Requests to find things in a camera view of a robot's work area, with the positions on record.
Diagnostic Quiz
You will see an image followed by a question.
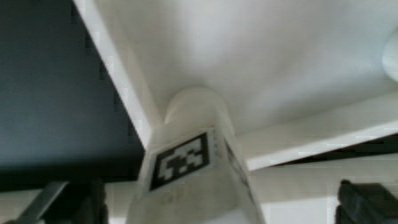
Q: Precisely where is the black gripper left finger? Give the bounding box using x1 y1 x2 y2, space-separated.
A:
10 179 108 224

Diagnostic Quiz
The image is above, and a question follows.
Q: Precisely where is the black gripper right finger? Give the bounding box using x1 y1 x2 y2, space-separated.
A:
333 180 398 224

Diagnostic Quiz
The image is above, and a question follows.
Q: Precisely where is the white square tabletop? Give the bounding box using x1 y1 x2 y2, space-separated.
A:
72 0 398 169

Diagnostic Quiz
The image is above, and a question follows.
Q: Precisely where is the white L-shaped obstacle fence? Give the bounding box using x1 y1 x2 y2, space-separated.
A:
0 154 398 224

